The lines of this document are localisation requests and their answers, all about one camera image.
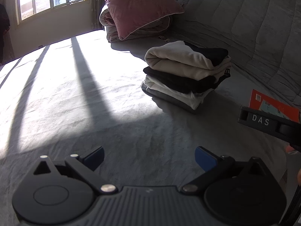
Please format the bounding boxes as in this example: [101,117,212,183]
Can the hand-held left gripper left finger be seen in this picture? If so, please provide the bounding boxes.
[33,146,118,196]

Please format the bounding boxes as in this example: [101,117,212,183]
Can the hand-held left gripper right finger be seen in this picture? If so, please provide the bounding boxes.
[181,146,270,196]

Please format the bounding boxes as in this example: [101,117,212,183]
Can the dark hanging clothes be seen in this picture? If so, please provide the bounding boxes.
[0,3,11,64]

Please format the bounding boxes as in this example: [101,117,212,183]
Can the orange book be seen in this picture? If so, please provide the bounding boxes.
[249,89,300,123]

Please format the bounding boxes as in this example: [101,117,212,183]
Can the white folded garment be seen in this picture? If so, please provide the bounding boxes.
[142,75,212,111]

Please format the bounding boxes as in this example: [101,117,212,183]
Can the grey folded garment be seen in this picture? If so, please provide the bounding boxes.
[141,85,200,115]

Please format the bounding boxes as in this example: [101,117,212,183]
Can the bed with grey sheet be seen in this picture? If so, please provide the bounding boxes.
[0,29,301,226]

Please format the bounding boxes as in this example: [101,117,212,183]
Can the grey quilted headboard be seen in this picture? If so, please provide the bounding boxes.
[157,0,301,113]

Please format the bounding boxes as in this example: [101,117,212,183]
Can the folded quilt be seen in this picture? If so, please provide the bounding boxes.
[99,3,173,43]

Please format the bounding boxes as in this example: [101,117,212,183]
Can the patterned curtain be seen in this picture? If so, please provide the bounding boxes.
[85,0,105,31]

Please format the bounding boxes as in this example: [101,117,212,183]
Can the pink pillow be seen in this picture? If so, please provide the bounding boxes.
[98,0,185,41]

